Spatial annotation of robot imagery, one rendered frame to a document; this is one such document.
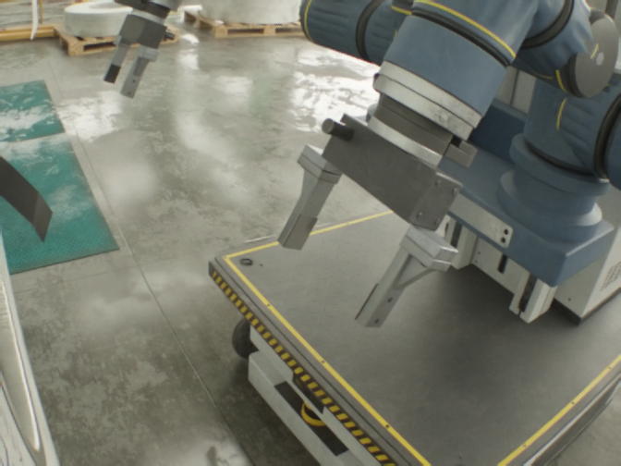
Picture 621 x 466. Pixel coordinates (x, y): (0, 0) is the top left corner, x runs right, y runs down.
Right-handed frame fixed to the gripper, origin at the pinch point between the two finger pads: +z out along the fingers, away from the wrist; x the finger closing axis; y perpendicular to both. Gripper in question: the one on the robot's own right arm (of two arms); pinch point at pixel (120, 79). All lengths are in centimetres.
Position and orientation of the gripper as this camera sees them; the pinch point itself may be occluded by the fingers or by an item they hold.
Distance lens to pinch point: 112.6
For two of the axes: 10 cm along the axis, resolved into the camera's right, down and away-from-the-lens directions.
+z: -4.1, 8.8, 2.3
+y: 7.0, 1.5, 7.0
